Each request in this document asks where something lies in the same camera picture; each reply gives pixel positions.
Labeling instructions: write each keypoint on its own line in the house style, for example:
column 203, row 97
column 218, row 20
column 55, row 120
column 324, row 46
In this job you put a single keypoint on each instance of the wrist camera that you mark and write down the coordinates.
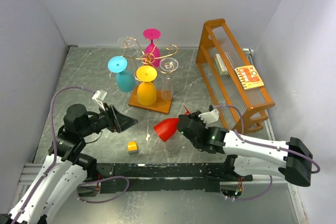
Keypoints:
column 209, row 117
column 99, row 97

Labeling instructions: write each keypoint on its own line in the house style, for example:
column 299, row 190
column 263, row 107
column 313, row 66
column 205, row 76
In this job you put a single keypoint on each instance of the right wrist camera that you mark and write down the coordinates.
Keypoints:
column 209, row 117

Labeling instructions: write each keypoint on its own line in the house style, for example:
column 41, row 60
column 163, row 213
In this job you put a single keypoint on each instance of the black base frame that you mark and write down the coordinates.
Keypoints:
column 168, row 176

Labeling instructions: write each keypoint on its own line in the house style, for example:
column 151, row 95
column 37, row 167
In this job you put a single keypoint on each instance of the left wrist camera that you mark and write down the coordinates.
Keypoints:
column 99, row 97

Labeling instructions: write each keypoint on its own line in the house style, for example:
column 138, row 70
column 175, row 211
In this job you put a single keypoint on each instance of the orange patterned card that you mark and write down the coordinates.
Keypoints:
column 249, row 77

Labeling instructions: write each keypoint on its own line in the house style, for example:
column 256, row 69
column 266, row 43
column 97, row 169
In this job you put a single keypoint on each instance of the blue plastic wine glass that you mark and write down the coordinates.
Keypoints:
column 124, row 78

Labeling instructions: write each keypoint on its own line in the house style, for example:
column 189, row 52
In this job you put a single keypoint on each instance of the yellow plastic wine glass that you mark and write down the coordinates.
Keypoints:
column 146, row 92

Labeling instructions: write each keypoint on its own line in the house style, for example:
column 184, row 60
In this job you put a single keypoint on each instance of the wooden shelf rack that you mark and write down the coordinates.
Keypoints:
column 248, row 107

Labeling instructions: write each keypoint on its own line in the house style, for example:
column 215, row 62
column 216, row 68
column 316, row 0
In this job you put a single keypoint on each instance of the magenta plastic wine glass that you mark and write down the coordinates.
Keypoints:
column 152, row 34

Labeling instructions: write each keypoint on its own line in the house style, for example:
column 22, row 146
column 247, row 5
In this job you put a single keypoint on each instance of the white box on shelf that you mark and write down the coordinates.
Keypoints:
column 220, row 65

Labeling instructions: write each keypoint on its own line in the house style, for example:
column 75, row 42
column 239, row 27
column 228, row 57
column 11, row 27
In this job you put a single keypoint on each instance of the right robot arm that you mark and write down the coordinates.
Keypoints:
column 247, row 155

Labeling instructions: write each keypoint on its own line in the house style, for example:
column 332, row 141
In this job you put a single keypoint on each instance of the gold wire glass rack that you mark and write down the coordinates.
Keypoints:
column 160, row 105

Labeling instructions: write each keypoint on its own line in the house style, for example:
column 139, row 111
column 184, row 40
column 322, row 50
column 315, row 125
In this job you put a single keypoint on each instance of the yellow grey small block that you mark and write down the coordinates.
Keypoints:
column 132, row 148

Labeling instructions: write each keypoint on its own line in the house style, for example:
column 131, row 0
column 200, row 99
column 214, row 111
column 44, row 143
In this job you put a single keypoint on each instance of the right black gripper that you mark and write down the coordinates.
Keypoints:
column 195, row 115

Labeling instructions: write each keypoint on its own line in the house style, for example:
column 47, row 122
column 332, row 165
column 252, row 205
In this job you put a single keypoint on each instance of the red plastic wine glass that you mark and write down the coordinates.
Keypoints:
column 166, row 128

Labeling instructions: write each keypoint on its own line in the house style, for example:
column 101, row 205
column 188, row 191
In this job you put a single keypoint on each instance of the clear wine glass front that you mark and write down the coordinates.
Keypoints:
column 126, row 42

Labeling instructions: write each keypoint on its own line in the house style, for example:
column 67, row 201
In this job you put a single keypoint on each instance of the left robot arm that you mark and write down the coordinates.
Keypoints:
column 66, row 167

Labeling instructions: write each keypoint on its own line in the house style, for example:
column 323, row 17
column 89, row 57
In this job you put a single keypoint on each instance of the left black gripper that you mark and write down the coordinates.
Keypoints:
column 116, row 120

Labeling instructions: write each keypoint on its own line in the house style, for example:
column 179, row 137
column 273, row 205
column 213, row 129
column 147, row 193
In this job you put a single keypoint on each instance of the clear wine glass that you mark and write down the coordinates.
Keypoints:
column 126, row 42
column 168, row 65

